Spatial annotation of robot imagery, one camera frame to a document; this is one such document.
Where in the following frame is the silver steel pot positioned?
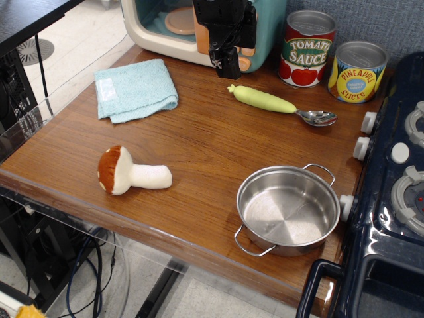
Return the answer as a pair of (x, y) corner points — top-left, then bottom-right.
(234, 164), (341, 258)

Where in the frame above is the black cable under table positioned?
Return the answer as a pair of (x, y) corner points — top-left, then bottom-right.
(59, 231), (117, 318)

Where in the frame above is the white stove knob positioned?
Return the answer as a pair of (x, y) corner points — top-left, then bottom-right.
(361, 111), (377, 135)
(353, 137), (370, 161)
(339, 195), (354, 222)

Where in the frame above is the clear acrylic table guard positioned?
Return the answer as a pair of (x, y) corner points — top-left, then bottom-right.
(0, 31), (196, 276)

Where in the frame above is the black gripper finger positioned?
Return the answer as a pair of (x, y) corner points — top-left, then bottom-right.
(209, 49), (224, 78)
(223, 47), (241, 80)

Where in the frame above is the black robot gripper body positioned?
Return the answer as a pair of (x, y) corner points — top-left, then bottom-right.
(193, 0), (257, 50)

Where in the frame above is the blue cable under table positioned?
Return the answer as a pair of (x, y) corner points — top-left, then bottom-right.
(65, 231), (103, 318)

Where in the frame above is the black table leg frame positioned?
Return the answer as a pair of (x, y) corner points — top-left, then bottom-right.
(135, 261), (185, 318)

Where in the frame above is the light blue folded towel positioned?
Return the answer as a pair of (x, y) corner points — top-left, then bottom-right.
(94, 59), (179, 124)

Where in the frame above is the white stove knob middle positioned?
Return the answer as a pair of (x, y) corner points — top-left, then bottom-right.
(353, 137), (370, 161)

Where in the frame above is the yellow sponge object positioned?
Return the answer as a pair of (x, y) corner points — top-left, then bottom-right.
(15, 305), (46, 318)

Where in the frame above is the pineapple slices can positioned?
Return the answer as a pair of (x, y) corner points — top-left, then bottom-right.
(327, 41), (389, 104)

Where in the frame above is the black desk top left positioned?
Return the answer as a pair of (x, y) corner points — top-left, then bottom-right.
(1, 0), (82, 56)

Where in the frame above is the white stove knob bottom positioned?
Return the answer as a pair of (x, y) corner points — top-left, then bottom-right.
(339, 195), (354, 222)

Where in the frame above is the toy microwave teal and cream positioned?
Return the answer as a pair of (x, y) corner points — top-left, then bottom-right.
(121, 1), (286, 73)

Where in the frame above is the white stove knob top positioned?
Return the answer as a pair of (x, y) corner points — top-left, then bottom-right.
(361, 111), (377, 135)

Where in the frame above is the dark blue toy stove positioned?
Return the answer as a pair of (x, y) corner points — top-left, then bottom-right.
(297, 52), (423, 317)

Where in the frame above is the green handled metal spoon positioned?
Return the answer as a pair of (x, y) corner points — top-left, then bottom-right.
(227, 84), (338, 127)

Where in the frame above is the tomato sauce can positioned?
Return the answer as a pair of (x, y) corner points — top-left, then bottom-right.
(278, 10), (337, 87)

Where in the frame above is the plush brown mushroom toy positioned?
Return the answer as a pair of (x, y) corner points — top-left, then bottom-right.
(97, 146), (173, 195)

